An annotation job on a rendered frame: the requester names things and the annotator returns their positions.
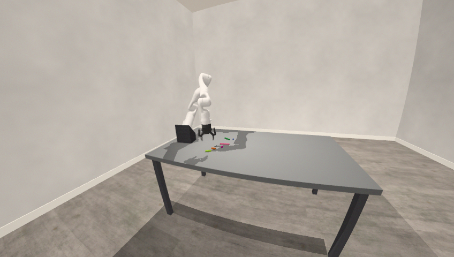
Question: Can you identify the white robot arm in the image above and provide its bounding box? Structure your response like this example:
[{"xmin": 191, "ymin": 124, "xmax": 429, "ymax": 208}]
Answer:
[{"xmin": 183, "ymin": 73, "xmax": 211, "ymax": 128}]

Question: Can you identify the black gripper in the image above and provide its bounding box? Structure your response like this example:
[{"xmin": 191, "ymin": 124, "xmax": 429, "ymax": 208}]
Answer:
[{"xmin": 198, "ymin": 124, "xmax": 216, "ymax": 141}]

